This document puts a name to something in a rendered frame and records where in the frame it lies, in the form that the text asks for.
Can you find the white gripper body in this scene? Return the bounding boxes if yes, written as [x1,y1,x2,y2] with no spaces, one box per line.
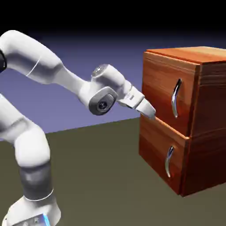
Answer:
[135,98,157,119]

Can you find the large wooden cabinet door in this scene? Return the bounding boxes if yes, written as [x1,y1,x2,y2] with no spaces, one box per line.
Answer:
[140,51,201,137]

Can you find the small wooden cabinet door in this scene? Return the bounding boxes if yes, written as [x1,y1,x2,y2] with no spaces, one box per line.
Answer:
[139,115,191,196]

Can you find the wooden cabinet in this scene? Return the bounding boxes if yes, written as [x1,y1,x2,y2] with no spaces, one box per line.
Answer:
[139,46,226,197]

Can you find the long curved metal handle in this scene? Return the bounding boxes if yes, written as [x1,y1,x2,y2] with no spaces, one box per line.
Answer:
[171,78,182,118]

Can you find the short curved metal handle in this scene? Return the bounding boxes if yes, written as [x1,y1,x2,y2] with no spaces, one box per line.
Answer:
[165,146,174,178]

